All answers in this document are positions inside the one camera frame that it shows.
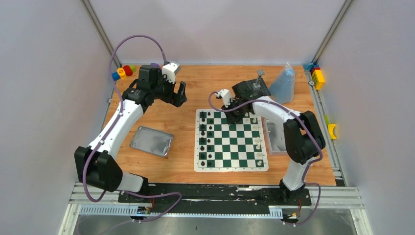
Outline green white chess board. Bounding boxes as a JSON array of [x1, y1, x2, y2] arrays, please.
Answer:
[[194, 109, 269, 173]]

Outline silver metal tin box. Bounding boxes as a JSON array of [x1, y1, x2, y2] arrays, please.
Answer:
[[263, 118, 287, 156]]

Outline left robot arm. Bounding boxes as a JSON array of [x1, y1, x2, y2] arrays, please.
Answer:
[[74, 62, 187, 202]]

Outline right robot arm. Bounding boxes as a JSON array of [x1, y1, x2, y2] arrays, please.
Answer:
[[216, 80, 326, 205]]

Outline dark grey lego baseplate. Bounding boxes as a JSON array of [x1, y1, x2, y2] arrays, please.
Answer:
[[246, 78, 271, 96]]

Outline green wooden block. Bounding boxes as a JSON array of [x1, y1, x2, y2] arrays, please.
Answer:
[[130, 65, 137, 73]]

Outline red wooden cylinder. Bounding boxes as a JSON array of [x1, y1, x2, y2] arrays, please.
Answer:
[[123, 65, 134, 77]]

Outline yellow wooden cylinder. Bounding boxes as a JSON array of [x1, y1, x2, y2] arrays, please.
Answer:
[[117, 68, 127, 79]]

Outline blue wooden block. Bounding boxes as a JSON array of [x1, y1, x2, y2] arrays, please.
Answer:
[[112, 72, 121, 81]]

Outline grey lego tower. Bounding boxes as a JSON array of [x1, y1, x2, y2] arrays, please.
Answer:
[[253, 70, 265, 90]]

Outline silver tin lid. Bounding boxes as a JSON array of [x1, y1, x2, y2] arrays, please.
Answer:
[[130, 126, 174, 158]]

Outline blue plastic bag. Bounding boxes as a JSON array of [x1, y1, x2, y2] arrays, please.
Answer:
[[269, 63, 296, 104]]

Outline colourful lego brick stack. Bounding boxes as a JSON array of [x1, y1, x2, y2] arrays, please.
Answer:
[[303, 63, 325, 90]]

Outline yellow curved block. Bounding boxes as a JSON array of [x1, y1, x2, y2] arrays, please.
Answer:
[[324, 115, 337, 140]]

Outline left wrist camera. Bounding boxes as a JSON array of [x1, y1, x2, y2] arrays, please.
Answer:
[[161, 62, 181, 84]]

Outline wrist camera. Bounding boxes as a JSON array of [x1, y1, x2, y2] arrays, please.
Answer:
[[216, 89, 232, 108], [161, 62, 181, 84]]

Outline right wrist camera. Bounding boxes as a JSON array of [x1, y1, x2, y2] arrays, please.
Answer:
[[216, 89, 232, 108]]

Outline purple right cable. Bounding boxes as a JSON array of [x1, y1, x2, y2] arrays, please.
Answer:
[[207, 91, 324, 227]]

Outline purple cable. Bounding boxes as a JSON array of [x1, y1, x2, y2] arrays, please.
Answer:
[[207, 91, 324, 227], [81, 35, 182, 235]]

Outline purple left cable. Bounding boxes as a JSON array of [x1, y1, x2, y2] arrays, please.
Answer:
[[81, 35, 182, 235]]

